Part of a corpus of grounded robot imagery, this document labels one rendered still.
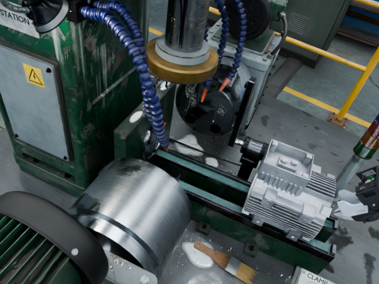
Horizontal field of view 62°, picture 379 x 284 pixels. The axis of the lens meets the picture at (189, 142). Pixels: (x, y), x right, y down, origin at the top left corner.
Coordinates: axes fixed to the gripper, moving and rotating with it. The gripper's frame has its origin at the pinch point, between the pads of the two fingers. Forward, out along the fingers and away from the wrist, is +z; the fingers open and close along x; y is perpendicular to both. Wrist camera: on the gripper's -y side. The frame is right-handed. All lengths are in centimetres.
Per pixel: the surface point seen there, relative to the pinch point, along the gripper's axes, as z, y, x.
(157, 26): 190, 111, -282
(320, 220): 4.8, 1.5, 1.5
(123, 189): 17, 45, 25
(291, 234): 13.4, 1.4, 3.7
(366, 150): -1.7, -7.6, -33.0
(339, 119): 73, -84, -215
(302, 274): 4.1, 5.4, 19.8
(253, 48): 12, 39, -54
